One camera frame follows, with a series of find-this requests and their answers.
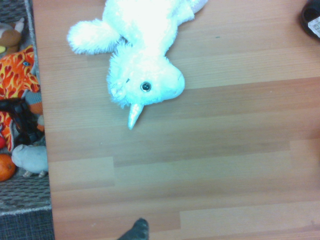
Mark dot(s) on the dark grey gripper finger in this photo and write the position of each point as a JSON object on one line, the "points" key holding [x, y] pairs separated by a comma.
{"points": [[136, 231]]}

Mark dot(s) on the white unicorn stuffed toy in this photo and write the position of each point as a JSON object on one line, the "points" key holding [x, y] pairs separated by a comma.
{"points": [[147, 50]]}

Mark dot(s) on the grey woven basket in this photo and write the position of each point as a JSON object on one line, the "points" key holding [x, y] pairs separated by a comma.
{"points": [[23, 195]]}

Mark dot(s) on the light grey plush toy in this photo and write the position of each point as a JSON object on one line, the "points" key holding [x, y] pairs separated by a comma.
{"points": [[31, 157]]}

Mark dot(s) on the brown plush toy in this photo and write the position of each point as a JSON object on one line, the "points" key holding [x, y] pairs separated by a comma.
{"points": [[10, 33]]}

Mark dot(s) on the dark grey rug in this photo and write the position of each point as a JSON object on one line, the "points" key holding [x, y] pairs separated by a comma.
{"points": [[25, 227]]}

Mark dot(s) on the orange ball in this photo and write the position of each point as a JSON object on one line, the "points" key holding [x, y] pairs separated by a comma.
{"points": [[5, 167]]}

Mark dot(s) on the orange flame pattern plush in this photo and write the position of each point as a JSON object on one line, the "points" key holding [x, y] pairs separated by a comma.
{"points": [[16, 72]]}

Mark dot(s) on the black object with white label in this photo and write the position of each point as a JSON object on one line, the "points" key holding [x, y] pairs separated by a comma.
{"points": [[310, 17]]}

